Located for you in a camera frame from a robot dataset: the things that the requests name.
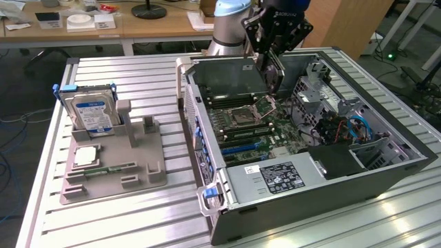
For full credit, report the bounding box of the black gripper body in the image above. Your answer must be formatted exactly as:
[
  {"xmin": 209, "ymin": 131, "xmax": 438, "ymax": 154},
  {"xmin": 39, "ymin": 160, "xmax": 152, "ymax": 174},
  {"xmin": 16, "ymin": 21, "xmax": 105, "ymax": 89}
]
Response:
[{"xmin": 260, "ymin": 0, "xmax": 309, "ymax": 32}]

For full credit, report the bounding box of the black graphics card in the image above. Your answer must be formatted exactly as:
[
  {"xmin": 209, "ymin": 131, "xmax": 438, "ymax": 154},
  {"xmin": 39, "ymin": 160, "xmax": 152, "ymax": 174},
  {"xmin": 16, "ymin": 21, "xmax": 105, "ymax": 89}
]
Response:
[{"xmin": 253, "ymin": 51, "xmax": 287, "ymax": 94}]

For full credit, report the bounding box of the wooden cabinet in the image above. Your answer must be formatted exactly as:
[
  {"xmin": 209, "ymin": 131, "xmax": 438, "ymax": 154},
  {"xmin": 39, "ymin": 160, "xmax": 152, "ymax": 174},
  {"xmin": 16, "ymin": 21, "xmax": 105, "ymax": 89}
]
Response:
[{"xmin": 303, "ymin": 0, "xmax": 396, "ymax": 59}]

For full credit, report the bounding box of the cardboard box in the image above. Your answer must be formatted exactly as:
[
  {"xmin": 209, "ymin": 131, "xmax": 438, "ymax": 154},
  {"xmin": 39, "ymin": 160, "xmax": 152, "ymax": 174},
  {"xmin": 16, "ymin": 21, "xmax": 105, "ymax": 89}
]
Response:
[{"xmin": 199, "ymin": 0, "xmax": 221, "ymax": 18}]

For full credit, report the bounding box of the white paper stack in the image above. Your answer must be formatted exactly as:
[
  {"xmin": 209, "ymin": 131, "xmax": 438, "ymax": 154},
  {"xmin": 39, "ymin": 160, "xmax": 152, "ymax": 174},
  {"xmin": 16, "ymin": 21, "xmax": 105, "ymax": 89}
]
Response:
[{"xmin": 187, "ymin": 11, "xmax": 215, "ymax": 32}]

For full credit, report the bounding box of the metal drive cage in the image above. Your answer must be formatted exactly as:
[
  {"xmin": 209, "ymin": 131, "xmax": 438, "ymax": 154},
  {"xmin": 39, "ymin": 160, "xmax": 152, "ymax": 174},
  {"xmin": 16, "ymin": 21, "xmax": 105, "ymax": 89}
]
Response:
[{"xmin": 291, "ymin": 58, "xmax": 367, "ymax": 122}]

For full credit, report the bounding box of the metal socket cover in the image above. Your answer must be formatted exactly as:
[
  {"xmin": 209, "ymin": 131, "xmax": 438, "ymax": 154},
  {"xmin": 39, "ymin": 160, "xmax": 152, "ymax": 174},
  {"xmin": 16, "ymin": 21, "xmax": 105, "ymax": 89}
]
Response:
[{"xmin": 252, "ymin": 95, "xmax": 277, "ymax": 114}]

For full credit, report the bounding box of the wooden desk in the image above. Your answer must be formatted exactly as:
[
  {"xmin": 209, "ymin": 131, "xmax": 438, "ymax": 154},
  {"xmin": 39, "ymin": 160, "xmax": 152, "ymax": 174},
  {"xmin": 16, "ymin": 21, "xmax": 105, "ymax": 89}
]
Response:
[{"xmin": 0, "ymin": 0, "xmax": 221, "ymax": 50}]

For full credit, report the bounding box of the CPU socket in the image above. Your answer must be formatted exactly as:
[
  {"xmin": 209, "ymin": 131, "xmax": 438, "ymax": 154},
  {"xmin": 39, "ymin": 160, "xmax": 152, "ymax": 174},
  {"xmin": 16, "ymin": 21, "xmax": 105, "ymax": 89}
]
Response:
[{"xmin": 229, "ymin": 105, "xmax": 257, "ymax": 128}]

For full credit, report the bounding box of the black round lamp base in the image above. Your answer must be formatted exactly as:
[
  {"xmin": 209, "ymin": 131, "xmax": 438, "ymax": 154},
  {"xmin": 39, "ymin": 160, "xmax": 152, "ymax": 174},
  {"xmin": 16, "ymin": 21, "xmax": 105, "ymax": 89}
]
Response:
[{"xmin": 131, "ymin": 0, "xmax": 168, "ymax": 20}]

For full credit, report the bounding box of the black installed RAM stick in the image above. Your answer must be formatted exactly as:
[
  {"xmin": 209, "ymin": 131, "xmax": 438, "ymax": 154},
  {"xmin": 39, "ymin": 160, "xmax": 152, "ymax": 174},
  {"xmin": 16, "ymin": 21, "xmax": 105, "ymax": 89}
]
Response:
[{"xmin": 223, "ymin": 126, "xmax": 273, "ymax": 139}]

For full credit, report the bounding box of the green motherboard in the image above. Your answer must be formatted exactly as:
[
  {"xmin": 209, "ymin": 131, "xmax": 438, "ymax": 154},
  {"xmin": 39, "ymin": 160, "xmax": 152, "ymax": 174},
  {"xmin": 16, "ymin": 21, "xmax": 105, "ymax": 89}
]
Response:
[{"xmin": 197, "ymin": 86, "xmax": 311, "ymax": 168}]

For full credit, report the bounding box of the black floor stand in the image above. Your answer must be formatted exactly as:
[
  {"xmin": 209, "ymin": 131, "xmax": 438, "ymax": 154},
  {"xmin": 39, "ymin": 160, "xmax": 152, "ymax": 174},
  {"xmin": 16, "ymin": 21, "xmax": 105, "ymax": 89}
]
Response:
[{"xmin": 399, "ymin": 64, "xmax": 441, "ymax": 117}]

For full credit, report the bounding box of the plain white box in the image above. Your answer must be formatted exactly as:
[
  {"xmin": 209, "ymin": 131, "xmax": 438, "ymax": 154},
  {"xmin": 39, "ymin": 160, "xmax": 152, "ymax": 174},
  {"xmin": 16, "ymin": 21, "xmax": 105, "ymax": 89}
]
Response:
[{"xmin": 93, "ymin": 13, "xmax": 116, "ymax": 31}]

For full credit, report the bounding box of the blue expansion slot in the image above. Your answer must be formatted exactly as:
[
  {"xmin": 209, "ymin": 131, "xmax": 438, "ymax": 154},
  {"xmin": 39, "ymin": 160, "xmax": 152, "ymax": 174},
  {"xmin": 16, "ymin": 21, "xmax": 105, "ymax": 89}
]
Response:
[{"xmin": 219, "ymin": 144, "xmax": 259, "ymax": 156}]

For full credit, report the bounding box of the small silver heatsink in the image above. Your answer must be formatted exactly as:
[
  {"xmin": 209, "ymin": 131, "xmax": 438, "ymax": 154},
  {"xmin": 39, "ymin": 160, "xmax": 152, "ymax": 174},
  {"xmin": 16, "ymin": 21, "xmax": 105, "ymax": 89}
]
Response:
[{"xmin": 273, "ymin": 147, "xmax": 295, "ymax": 158}]

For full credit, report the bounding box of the white box round insert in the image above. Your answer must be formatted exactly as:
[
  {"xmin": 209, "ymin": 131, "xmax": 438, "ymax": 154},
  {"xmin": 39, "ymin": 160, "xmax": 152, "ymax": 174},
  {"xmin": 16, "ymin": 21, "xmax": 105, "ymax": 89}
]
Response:
[{"xmin": 65, "ymin": 14, "xmax": 97, "ymax": 34}]

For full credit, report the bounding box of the hard disk blue carrier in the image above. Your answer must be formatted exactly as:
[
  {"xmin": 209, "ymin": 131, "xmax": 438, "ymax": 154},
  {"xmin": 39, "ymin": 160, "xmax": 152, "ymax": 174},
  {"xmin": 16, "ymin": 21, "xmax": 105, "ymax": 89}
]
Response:
[{"xmin": 51, "ymin": 82, "xmax": 121, "ymax": 138}]

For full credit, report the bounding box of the grey power supply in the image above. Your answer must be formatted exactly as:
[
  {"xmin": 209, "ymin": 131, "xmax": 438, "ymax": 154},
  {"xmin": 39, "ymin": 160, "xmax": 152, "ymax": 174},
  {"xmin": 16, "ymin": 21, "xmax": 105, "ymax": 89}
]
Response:
[{"xmin": 225, "ymin": 151, "xmax": 328, "ymax": 205}]

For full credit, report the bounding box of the black chair base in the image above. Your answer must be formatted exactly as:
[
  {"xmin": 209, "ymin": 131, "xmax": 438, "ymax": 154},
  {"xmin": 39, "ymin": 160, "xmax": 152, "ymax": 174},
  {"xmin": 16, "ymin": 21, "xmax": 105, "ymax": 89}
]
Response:
[{"xmin": 19, "ymin": 45, "xmax": 104, "ymax": 77}]

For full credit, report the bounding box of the white box black top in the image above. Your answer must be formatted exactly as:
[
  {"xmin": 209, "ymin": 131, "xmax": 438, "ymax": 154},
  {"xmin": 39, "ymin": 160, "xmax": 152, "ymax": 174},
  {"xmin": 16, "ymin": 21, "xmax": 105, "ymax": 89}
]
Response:
[{"xmin": 35, "ymin": 12, "xmax": 64, "ymax": 30}]

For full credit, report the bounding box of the grey parts rack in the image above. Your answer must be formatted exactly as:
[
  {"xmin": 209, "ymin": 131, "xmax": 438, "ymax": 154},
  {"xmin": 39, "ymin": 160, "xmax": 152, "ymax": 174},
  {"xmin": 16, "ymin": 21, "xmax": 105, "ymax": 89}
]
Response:
[{"xmin": 59, "ymin": 99, "xmax": 169, "ymax": 206}]

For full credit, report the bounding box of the open black PC case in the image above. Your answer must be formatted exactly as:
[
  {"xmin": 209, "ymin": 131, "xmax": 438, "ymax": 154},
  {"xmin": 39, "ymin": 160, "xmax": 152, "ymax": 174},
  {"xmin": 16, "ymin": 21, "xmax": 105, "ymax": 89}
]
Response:
[{"xmin": 175, "ymin": 50, "xmax": 438, "ymax": 246}]

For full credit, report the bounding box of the green RAM stick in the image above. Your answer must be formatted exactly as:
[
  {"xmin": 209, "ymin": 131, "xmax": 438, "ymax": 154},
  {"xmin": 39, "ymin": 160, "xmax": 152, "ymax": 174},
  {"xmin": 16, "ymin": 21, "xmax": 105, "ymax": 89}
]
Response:
[{"xmin": 84, "ymin": 165, "xmax": 135, "ymax": 177}]

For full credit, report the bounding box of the silver CPU chip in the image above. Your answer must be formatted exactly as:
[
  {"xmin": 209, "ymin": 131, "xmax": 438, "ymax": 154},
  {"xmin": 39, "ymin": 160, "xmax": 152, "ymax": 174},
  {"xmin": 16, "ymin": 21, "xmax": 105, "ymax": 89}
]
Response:
[{"xmin": 73, "ymin": 147, "xmax": 100, "ymax": 165}]

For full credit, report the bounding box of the white label card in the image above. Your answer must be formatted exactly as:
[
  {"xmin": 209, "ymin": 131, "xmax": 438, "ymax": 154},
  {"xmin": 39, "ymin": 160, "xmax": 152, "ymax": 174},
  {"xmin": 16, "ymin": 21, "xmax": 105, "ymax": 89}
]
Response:
[{"xmin": 4, "ymin": 23, "xmax": 32, "ymax": 31}]

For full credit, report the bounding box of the clear plastic bag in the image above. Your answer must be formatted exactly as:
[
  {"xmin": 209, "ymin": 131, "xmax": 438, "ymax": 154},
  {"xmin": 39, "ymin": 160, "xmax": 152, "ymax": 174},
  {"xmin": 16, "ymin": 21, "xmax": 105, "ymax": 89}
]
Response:
[{"xmin": 0, "ymin": 2, "xmax": 28, "ymax": 24}]

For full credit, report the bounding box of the white table frame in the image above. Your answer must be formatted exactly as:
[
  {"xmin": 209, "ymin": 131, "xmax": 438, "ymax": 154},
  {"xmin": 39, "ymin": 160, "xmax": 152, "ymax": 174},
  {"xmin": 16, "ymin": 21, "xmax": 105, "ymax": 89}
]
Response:
[{"xmin": 377, "ymin": 0, "xmax": 441, "ymax": 72}]

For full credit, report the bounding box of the blue wire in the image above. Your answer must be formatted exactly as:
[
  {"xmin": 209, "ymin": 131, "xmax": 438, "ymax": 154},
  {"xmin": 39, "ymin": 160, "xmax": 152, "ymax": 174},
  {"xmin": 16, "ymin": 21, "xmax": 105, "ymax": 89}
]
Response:
[{"xmin": 347, "ymin": 116, "xmax": 373, "ymax": 142}]

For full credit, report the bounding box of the blue floor cable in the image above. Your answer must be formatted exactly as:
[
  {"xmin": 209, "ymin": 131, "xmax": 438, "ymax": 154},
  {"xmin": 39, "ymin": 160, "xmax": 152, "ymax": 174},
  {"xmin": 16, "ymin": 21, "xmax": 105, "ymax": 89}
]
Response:
[{"xmin": 0, "ymin": 113, "xmax": 31, "ymax": 225}]

